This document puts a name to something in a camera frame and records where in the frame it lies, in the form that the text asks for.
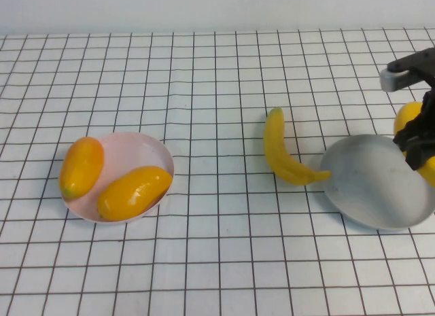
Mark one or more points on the orange mango with green tip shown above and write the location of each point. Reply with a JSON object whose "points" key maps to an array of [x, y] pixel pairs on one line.
{"points": [[81, 166]]}

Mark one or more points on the glossy yellow-orange mango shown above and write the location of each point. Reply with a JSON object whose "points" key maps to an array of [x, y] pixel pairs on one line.
{"points": [[132, 193]]}

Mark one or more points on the grey round plate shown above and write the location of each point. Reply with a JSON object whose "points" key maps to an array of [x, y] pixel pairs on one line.
{"points": [[367, 187]]}

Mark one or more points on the white grid-pattern tablecloth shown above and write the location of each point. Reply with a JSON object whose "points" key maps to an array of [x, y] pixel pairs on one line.
{"points": [[217, 74]]}

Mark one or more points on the yellow banana with green tip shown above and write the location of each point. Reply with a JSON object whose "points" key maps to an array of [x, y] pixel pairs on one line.
{"points": [[408, 112], [278, 149]]}

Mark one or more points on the pink round plate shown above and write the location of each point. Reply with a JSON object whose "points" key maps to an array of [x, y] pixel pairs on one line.
{"points": [[136, 149]]}

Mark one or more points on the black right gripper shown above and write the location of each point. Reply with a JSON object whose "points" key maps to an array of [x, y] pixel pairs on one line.
{"points": [[429, 125]]}

